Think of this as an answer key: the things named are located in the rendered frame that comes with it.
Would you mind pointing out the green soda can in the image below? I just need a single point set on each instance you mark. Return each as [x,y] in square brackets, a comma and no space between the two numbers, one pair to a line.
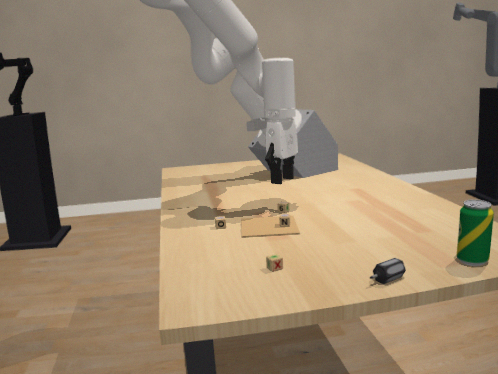
[475,232]

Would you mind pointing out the tan square mat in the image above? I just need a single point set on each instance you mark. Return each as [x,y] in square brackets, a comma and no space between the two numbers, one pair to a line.
[267,226]

